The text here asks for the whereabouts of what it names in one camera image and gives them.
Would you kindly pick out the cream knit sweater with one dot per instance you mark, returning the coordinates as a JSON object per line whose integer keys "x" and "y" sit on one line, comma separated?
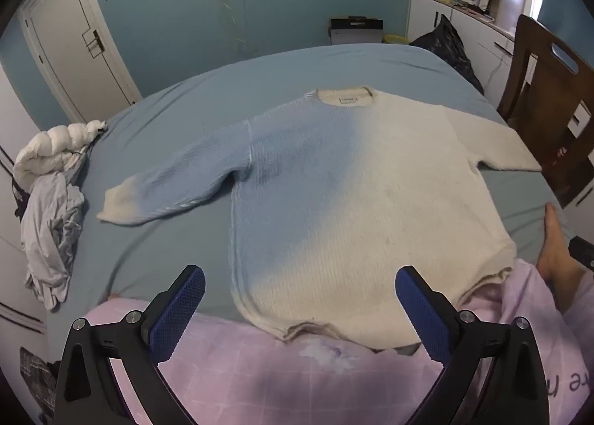
{"x": 352, "y": 202}

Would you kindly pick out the white base cabinet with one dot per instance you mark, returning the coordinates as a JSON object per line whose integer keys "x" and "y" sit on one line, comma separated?
{"x": 482, "y": 35}

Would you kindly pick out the grey clothes pile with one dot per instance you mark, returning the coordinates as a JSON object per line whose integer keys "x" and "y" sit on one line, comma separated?
{"x": 46, "y": 230}

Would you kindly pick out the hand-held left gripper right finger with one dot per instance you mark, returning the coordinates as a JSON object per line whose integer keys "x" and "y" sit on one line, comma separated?
{"x": 424, "y": 313}

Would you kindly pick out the black and white box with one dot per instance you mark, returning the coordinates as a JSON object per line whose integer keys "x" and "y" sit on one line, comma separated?
{"x": 355, "y": 33}

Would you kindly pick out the brown wooden chair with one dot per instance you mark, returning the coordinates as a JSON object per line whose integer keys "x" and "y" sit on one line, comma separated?
{"x": 543, "y": 81}

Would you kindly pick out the black plastic bag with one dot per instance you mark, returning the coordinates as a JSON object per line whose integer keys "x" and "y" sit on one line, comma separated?
{"x": 445, "y": 47}

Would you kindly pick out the person's right foot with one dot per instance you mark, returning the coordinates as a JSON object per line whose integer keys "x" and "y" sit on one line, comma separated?
{"x": 554, "y": 258}

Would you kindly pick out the yellow basket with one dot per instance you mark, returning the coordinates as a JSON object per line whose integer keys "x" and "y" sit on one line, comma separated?
{"x": 395, "y": 39}

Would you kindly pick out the white puffer jacket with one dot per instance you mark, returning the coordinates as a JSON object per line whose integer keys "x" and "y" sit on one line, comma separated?
{"x": 51, "y": 142}

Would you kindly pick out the dark patterned cloth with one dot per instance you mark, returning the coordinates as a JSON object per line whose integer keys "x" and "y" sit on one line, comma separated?
{"x": 37, "y": 378}

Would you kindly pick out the white door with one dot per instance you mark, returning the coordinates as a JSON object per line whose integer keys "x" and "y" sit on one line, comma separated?
{"x": 69, "y": 44}

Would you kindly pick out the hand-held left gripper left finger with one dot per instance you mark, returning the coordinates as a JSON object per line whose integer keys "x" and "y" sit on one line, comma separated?
{"x": 178, "y": 313}

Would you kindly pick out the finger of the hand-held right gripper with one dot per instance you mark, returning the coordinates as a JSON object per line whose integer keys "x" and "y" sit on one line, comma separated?
{"x": 582, "y": 253}

